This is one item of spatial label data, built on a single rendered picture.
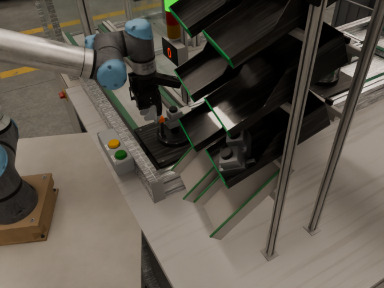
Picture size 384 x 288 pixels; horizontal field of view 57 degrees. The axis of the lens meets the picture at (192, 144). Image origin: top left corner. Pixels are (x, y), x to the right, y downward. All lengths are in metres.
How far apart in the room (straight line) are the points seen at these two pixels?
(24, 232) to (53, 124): 2.07
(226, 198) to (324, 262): 0.35
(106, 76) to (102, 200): 0.54
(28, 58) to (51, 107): 2.55
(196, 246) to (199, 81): 0.52
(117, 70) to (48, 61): 0.16
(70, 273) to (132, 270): 0.19
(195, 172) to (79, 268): 0.45
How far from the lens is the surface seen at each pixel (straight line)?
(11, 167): 1.16
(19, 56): 0.92
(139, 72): 1.09
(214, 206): 1.03
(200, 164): 1.09
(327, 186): 1.05
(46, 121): 3.30
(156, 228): 1.19
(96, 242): 1.20
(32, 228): 1.22
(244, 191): 0.98
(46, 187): 1.29
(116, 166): 1.27
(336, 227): 1.24
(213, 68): 0.89
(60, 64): 0.92
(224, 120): 0.77
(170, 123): 1.25
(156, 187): 1.20
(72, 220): 1.28
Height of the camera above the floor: 1.82
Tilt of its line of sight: 42 degrees down
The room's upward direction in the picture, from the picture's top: 3 degrees counter-clockwise
